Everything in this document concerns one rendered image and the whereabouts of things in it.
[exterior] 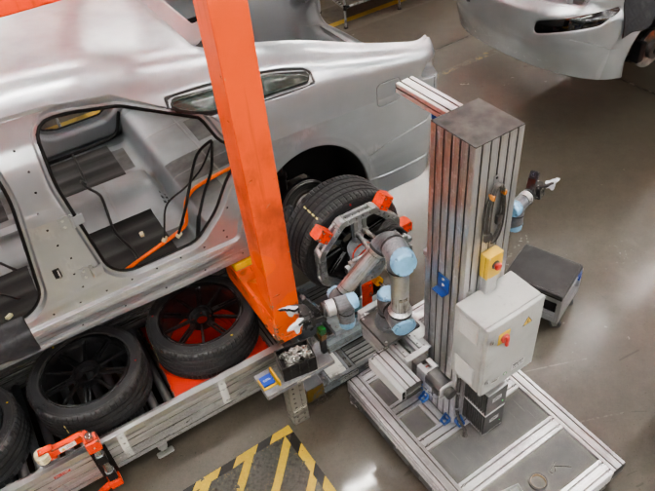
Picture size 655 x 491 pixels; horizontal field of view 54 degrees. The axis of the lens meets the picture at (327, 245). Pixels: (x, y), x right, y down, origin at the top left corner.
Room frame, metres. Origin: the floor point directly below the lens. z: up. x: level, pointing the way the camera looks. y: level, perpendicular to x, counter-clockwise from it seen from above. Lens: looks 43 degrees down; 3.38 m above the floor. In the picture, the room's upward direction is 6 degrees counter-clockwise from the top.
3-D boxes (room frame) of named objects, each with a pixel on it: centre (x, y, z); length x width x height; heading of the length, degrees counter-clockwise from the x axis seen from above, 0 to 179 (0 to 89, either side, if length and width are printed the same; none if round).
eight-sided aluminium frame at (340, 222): (2.71, -0.17, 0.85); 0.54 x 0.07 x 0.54; 118
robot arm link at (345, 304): (1.97, -0.05, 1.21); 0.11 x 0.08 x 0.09; 105
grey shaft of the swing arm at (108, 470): (1.88, 1.32, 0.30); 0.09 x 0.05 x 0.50; 118
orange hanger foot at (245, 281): (2.74, 0.45, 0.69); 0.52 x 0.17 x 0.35; 28
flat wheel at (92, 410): (2.34, 1.44, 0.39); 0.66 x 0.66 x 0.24
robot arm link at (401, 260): (2.04, -0.31, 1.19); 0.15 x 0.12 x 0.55; 15
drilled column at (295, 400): (2.21, 0.29, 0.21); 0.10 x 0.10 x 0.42; 28
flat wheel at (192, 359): (2.67, 0.81, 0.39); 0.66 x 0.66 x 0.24
